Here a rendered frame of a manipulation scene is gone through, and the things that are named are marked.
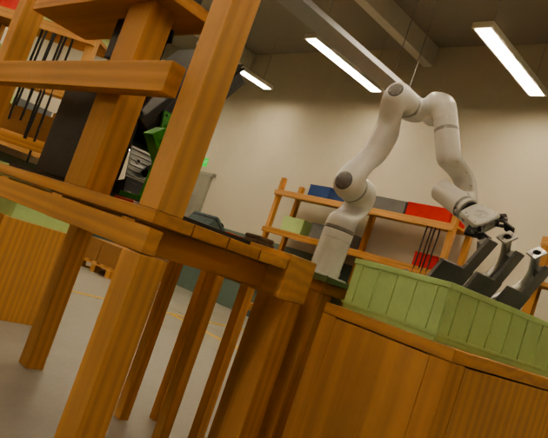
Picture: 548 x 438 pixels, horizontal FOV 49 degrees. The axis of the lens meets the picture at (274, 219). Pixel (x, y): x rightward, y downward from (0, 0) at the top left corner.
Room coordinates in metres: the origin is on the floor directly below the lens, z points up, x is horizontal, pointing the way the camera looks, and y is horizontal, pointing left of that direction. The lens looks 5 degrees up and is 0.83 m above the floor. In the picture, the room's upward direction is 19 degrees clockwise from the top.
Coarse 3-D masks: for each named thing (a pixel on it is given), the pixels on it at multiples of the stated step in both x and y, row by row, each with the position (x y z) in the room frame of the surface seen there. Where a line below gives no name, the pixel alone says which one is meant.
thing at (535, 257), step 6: (528, 252) 1.96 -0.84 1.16; (534, 252) 1.98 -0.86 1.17; (540, 252) 1.96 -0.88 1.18; (546, 252) 1.95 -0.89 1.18; (534, 258) 1.94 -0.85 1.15; (534, 264) 1.98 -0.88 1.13; (528, 270) 2.01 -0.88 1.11; (528, 276) 2.02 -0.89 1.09; (522, 282) 2.03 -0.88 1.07; (528, 282) 2.02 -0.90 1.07; (516, 288) 2.03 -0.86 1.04; (522, 288) 2.03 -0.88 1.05; (498, 294) 2.01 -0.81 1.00
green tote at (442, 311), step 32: (352, 288) 1.96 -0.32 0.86; (384, 288) 1.84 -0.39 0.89; (416, 288) 1.74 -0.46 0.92; (448, 288) 1.65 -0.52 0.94; (384, 320) 1.81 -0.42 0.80; (416, 320) 1.71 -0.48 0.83; (448, 320) 1.66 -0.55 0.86; (480, 320) 1.73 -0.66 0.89; (512, 320) 1.81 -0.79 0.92; (480, 352) 1.76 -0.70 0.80; (512, 352) 1.84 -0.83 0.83; (544, 352) 1.93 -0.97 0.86
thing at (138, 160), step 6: (132, 150) 2.15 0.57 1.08; (138, 150) 2.17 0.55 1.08; (132, 156) 2.15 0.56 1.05; (138, 156) 2.17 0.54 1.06; (144, 156) 2.19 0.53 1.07; (132, 162) 2.15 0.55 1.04; (138, 162) 2.17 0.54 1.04; (144, 162) 2.19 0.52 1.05; (150, 162) 2.21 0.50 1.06; (132, 168) 2.15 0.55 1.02; (138, 168) 2.17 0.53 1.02; (144, 168) 2.19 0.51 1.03; (126, 174) 2.13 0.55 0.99; (132, 174) 2.15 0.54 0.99; (138, 174) 2.17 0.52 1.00; (138, 180) 2.17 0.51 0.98; (144, 180) 2.19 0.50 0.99
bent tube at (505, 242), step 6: (504, 234) 1.88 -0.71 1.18; (510, 234) 1.87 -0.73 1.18; (504, 240) 1.86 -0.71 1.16; (510, 240) 1.85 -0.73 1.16; (504, 246) 1.88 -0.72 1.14; (510, 246) 1.88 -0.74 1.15; (504, 252) 1.89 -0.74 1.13; (498, 258) 1.93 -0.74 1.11; (504, 258) 1.91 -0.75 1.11; (498, 264) 1.93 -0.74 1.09; (492, 270) 1.94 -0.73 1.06; (492, 276) 1.94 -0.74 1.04
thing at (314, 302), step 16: (256, 304) 2.30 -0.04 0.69; (304, 304) 2.11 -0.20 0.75; (320, 304) 2.09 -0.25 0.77; (256, 320) 2.27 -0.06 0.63; (304, 320) 2.10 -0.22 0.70; (304, 336) 2.08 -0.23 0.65; (240, 352) 2.29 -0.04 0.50; (288, 352) 2.12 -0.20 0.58; (304, 352) 2.10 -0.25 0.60; (240, 368) 2.27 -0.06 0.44; (288, 368) 2.10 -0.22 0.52; (288, 384) 2.08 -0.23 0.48; (224, 400) 2.29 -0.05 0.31; (272, 400) 2.12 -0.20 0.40; (288, 400) 2.09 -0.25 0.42; (272, 416) 2.10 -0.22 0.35; (272, 432) 2.08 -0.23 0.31
